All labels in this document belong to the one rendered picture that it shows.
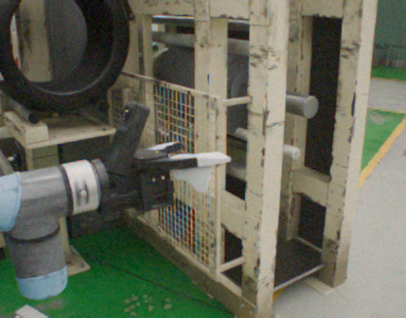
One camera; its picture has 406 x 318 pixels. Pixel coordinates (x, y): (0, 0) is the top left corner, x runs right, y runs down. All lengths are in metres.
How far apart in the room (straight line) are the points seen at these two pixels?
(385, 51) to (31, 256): 10.03
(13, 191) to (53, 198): 0.05
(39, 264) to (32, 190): 0.11
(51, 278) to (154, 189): 0.20
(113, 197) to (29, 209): 0.13
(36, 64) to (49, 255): 1.50
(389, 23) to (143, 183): 9.86
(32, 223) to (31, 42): 1.50
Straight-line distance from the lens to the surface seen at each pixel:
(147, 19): 2.23
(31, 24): 2.09
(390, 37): 10.42
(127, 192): 0.70
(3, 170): 0.76
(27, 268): 0.69
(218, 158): 0.69
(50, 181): 0.65
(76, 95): 1.77
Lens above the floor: 1.31
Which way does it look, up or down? 19 degrees down
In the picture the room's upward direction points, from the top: straight up
